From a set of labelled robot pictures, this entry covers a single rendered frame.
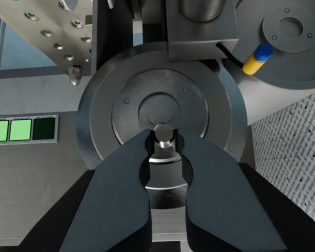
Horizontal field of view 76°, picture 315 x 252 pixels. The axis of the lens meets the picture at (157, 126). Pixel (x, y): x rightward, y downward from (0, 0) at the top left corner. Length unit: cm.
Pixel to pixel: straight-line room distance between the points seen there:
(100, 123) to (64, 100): 253
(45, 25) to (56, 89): 236
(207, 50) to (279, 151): 23
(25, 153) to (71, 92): 213
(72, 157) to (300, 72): 48
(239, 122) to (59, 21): 36
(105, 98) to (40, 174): 43
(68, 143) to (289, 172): 46
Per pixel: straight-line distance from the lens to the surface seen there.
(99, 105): 17
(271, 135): 38
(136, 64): 18
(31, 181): 59
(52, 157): 57
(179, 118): 16
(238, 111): 19
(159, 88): 16
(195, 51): 17
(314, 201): 31
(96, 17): 24
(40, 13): 44
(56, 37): 48
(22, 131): 61
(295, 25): 24
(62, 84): 279
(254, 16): 23
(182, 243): 53
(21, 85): 307
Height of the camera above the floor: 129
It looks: 11 degrees down
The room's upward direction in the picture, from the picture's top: 178 degrees clockwise
